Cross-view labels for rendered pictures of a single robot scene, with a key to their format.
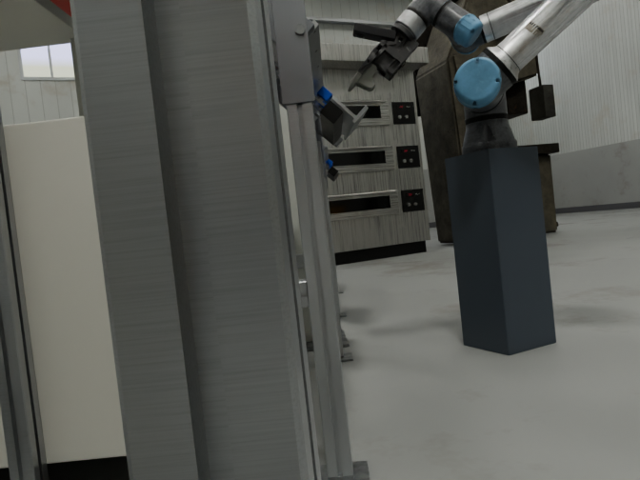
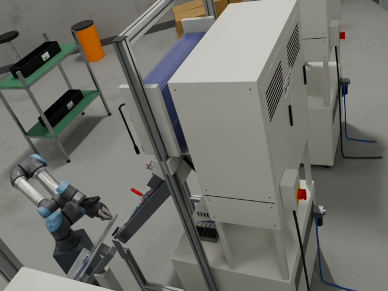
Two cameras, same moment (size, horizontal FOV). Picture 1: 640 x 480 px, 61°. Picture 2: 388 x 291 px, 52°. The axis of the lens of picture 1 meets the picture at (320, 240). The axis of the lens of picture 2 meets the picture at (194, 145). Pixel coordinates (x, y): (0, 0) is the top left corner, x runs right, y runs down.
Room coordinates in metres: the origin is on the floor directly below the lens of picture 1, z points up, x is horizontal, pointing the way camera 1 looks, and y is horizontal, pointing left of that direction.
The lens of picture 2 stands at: (2.63, 1.26, 2.33)
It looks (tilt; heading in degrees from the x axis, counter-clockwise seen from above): 36 degrees down; 211
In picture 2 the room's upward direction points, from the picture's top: 17 degrees counter-clockwise
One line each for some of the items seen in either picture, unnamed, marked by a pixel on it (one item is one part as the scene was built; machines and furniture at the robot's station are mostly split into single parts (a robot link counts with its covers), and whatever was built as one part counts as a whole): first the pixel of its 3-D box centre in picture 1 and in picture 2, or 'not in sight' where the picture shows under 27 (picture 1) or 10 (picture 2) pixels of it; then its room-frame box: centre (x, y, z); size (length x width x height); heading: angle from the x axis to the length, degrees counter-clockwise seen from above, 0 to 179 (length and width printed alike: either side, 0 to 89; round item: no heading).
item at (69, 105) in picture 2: not in sight; (62, 107); (-0.20, -1.93, 0.41); 0.57 x 0.17 x 0.11; 178
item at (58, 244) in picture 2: (488, 134); (64, 237); (1.54, -0.51, 0.60); 0.15 x 0.15 x 0.10
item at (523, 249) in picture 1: (499, 249); (85, 267); (1.54, -0.51, 0.27); 0.18 x 0.18 x 0.55; 26
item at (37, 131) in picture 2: not in sight; (56, 96); (-0.20, -1.93, 0.55); 0.91 x 0.46 x 1.10; 178
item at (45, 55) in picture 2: not in sight; (36, 59); (-0.20, -1.93, 1.01); 0.57 x 0.17 x 0.11; 178
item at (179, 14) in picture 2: not in sight; (210, 17); (-2.88, -1.09, 0.21); 1.14 x 0.78 x 0.43; 116
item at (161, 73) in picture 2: not in sight; (181, 86); (1.29, 0.48, 1.52); 0.51 x 0.13 x 0.27; 178
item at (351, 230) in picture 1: (339, 163); not in sight; (5.31, -0.27, 0.96); 1.49 x 1.19 x 1.91; 115
